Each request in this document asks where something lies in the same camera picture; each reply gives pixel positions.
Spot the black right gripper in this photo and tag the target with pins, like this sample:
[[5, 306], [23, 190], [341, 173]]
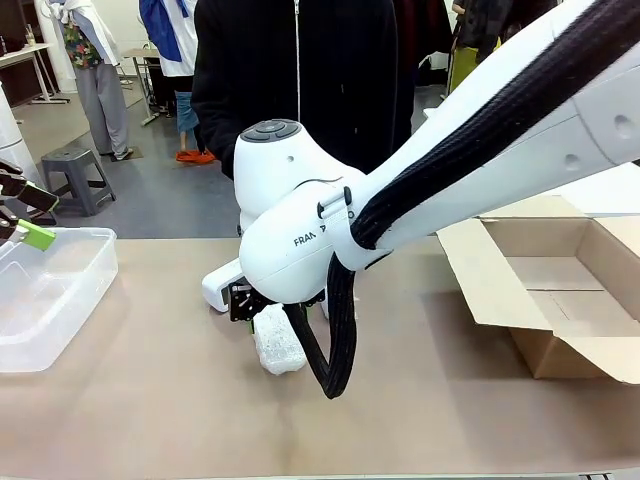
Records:
[[242, 302]]

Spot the white side table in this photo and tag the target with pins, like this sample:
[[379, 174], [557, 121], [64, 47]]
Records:
[[430, 114]]

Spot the person's right forearm black sleeve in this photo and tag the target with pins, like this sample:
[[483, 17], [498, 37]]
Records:
[[215, 140]]

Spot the small grey-legged desk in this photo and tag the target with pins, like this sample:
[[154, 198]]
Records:
[[142, 55]]

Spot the open brown cardboard box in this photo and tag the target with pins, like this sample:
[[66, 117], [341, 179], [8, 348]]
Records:
[[500, 280]]

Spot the clear plastic storage bin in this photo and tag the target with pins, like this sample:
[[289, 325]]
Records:
[[50, 300]]

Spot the mannequin blue white shirt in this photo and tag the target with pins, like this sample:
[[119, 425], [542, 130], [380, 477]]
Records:
[[170, 35]]

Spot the green-tipped left gripper finger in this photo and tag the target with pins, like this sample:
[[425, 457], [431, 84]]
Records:
[[37, 235], [40, 197]]

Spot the figure in yellow skirt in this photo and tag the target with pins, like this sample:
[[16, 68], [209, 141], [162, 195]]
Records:
[[465, 65]]

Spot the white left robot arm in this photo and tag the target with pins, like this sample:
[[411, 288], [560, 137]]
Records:
[[10, 130]]

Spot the grey plastic stool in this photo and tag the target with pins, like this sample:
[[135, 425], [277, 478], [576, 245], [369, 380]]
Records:
[[75, 170]]

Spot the person in black hoodie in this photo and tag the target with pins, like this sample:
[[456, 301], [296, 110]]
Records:
[[325, 75]]

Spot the foam-wrapped white clock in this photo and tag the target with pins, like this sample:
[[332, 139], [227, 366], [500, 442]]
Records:
[[280, 345]]

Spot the white desk with metal legs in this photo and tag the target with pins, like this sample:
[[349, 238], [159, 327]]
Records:
[[25, 52]]

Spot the orange shoes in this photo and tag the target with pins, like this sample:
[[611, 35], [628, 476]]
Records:
[[195, 156]]

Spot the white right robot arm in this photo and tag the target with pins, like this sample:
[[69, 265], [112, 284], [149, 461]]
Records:
[[280, 240]]

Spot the mannequin floral shirt grey trousers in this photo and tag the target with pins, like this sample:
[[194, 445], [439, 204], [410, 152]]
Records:
[[100, 75]]

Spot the white digital alarm clock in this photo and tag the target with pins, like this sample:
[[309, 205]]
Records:
[[220, 287]]

